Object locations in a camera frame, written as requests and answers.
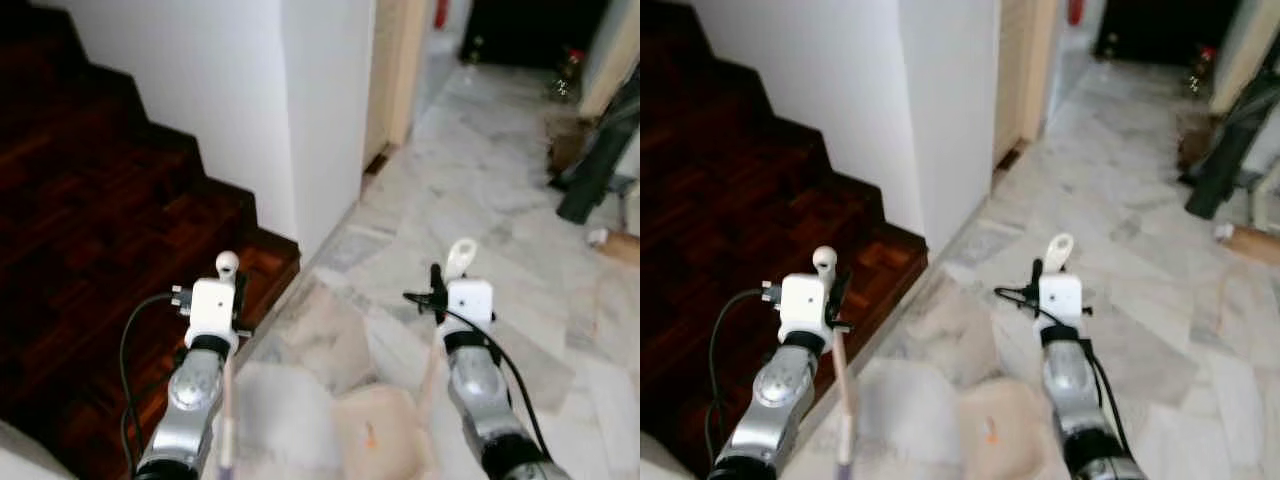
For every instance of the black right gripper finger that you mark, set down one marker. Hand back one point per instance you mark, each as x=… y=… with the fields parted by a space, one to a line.
x=1036 y=273
x=438 y=278

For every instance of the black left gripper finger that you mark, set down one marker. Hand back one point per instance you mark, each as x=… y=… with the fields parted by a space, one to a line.
x=842 y=284
x=241 y=285

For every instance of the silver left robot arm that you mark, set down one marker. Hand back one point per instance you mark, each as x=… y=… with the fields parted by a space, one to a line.
x=775 y=395
x=190 y=400

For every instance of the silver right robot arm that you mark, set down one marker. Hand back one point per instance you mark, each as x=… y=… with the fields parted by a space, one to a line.
x=1075 y=395
x=485 y=400

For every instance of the dark wooden staircase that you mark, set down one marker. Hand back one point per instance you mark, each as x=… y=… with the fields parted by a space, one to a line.
x=90 y=200
x=740 y=190

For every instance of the brown cardboard tube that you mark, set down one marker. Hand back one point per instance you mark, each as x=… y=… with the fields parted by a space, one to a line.
x=620 y=247
x=1255 y=244

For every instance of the dark green slanted stand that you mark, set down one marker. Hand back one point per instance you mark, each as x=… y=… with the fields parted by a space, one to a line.
x=600 y=160
x=1230 y=150

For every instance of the glass bottle red cap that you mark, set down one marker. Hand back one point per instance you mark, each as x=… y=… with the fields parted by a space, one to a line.
x=1201 y=72
x=570 y=75

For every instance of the red canister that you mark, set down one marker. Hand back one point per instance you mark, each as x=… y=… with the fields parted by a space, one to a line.
x=441 y=12
x=1075 y=11

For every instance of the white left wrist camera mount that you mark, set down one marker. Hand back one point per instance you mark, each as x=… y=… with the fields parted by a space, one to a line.
x=805 y=308
x=212 y=312

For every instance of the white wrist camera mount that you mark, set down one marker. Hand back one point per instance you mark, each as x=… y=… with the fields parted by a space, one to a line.
x=1062 y=300
x=805 y=308
x=470 y=305
x=212 y=312

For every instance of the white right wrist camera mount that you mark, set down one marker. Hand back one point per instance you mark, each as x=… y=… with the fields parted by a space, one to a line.
x=1062 y=300
x=470 y=305

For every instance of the light wooden door frame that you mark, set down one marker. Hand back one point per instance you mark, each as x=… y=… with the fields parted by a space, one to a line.
x=395 y=80
x=1022 y=80

